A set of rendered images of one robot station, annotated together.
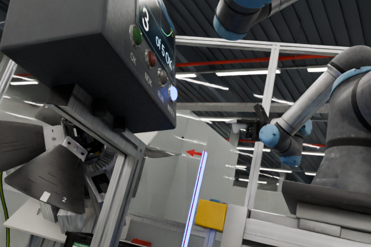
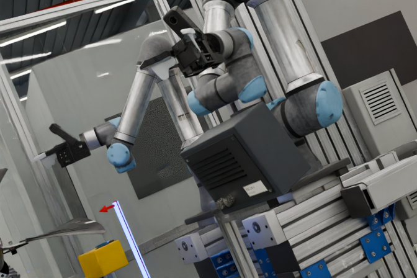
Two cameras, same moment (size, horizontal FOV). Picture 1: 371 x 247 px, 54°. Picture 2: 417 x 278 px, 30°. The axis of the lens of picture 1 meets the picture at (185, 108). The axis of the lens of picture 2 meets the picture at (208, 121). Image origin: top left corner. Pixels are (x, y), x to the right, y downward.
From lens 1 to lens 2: 174 cm
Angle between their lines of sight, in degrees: 54
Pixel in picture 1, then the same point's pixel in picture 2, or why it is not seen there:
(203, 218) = (108, 265)
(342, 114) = not seen: hidden behind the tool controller
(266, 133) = (118, 154)
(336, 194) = (311, 177)
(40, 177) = not seen: outside the picture
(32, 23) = (286, 177)
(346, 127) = not seen: hidden behind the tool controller
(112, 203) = (239, 250)
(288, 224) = (290, 205)
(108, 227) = (248, 262)
